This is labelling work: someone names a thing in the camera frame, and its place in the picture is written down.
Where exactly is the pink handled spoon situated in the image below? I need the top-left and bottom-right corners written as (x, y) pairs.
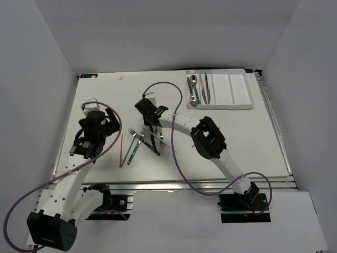
top-left (189, 93), bottom-right (198, 107)

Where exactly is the dark handled spoon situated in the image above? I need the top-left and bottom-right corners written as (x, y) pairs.
top-left (186, 77), bottom-right (193, 96)

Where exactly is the teal handled spoon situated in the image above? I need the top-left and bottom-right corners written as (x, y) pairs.
top-left (190, 75), bottom-right (201, 104)

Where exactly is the teal handled knife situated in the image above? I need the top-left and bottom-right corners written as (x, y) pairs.
top-left (204, 74), bottom-right (211, 104)

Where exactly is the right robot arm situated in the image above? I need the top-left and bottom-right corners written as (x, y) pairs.
top-left (135, 98), bottom-right (259, 210)

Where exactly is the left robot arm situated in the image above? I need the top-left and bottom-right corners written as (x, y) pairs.
top-left (27, 104), bottom-right (121, 252)

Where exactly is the white divided utensil tray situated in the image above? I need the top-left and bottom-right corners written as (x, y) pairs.
top-left (185, 69), bottom-right (254, 110)

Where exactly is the pink handled fork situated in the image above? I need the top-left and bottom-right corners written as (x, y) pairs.
top-left (158, 127), bottom-right (164, 142)

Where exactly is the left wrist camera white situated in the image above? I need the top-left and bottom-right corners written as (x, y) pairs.
top-left (80, 98), bottom-right (101, 117)

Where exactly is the teal handled fork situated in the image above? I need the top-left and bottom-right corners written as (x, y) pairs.
top-left (127, 132), bottom-right (145, 165)

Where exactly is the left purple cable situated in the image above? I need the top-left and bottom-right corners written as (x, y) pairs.
top-left (4, 101), bottom-right (122, 251)

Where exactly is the purple cable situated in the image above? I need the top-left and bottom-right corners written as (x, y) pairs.
top-left (4, 101), bottom-right (122, 251)
top-left (143, 81), bottom-right (272, 216)

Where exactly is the dark speckled handled fork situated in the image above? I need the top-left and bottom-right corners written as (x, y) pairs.
top-left (128, 128), bottom-right (160, 164)

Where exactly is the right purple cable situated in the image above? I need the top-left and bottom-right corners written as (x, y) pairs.
top-left (143, 81), bottom-right (272, 216)

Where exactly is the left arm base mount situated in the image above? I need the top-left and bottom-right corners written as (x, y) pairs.
top-left (87, 190), bottom-right (131, 221)

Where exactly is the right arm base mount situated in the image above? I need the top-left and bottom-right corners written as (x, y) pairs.
top-left (217, 193), bottom-right (271, 223)

